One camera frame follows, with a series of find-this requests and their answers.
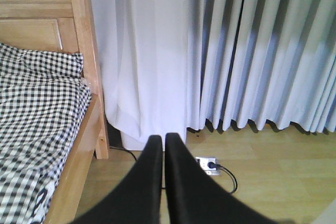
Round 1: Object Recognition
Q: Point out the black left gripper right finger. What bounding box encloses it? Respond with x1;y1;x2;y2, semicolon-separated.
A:
165;133;293;223

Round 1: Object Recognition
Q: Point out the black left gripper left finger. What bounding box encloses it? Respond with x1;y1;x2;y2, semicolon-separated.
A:
73;135;163;223

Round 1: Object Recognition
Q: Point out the white plastic trash bin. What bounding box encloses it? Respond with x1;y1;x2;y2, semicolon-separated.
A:
312;199;336;224

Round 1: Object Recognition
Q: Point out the white floor power socket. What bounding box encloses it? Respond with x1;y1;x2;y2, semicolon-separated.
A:
195;156;220;176

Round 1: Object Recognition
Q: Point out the black white checkered bedsheet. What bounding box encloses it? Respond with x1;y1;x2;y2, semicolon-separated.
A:
1;44;92;223

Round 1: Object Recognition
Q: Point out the grey pleated curtain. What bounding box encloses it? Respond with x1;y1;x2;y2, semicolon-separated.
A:
187;0;335;133

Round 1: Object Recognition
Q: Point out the white sheer curtain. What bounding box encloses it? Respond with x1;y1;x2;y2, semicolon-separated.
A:
92;0;204;151

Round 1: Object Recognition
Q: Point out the black power cord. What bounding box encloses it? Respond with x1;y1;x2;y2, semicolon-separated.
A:
109;145;238;195

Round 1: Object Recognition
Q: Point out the wooden bed frame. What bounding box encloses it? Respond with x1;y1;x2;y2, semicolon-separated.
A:
1;0;108;223

